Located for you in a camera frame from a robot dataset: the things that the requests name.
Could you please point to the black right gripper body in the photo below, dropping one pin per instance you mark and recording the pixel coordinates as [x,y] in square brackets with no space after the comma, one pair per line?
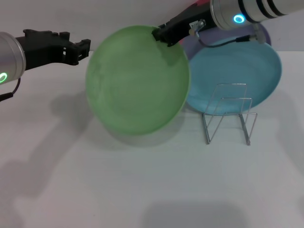
[190,16]

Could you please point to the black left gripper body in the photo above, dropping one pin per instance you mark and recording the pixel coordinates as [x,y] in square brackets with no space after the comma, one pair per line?
[40,50]

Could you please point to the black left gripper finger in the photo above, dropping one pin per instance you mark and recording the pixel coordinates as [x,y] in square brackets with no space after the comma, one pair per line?
[64,36]
[79,51]

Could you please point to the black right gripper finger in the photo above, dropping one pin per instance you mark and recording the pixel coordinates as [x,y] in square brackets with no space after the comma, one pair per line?
[166,33]

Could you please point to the green plate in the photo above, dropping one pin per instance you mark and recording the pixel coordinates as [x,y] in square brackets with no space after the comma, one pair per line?
[135,90]

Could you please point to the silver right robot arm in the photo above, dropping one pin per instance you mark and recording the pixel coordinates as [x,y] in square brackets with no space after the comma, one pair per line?
[256,9]

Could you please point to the red plate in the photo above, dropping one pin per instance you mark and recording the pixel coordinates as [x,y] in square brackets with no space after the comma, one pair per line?
[204,2]

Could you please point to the teal blue plate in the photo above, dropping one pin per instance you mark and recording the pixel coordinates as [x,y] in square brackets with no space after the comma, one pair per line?
[237,69]

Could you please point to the purple plate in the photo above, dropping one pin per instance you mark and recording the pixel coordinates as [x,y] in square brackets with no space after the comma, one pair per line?
[266,35]

